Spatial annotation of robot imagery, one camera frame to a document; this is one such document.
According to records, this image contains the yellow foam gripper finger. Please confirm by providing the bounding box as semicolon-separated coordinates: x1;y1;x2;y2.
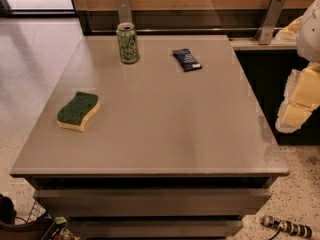
275;63;320;133
275;16;302;42

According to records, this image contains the blue RXBAR wrapper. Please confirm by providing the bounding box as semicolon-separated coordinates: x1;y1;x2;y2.
172;48;202;72

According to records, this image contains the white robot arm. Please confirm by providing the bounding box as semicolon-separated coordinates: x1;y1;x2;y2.
275;0;320;133

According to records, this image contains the grey side shelf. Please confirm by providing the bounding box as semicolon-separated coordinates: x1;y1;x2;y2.
230;38;296;51

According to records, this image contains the black and white striped tool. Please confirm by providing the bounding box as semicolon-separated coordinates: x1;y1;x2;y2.
261;215;320;240

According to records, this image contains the grey drawer cabinet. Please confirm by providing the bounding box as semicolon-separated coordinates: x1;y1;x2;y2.
11;36;289;239

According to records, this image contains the green LaCroix soda can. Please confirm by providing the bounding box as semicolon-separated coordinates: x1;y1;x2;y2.
116;22;139;64

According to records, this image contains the green and yellow sponge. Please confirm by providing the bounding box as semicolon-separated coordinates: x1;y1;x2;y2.
56;92;100;132

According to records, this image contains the right metal wall bracket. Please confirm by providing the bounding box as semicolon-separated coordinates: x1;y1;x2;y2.
256;0;286;44

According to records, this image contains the metal wall bracket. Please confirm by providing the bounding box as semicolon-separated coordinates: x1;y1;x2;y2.
116;0;132;23
256;0;286;44

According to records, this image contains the left metal wall bracket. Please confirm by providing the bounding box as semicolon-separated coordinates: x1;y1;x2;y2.
116;0;132;23

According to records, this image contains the wire basket with items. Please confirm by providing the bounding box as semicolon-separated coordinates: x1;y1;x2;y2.
0;195;81;240

